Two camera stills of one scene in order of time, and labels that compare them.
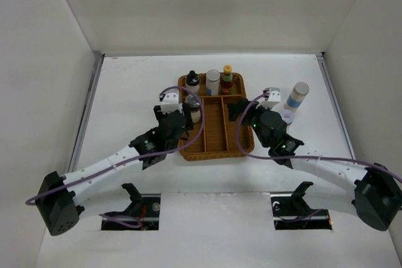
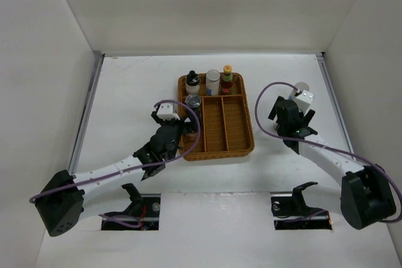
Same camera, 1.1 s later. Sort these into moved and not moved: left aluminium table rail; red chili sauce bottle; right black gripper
Moved: right black gripper
Not moved: red chili sauce bottle; left aluminium table rail
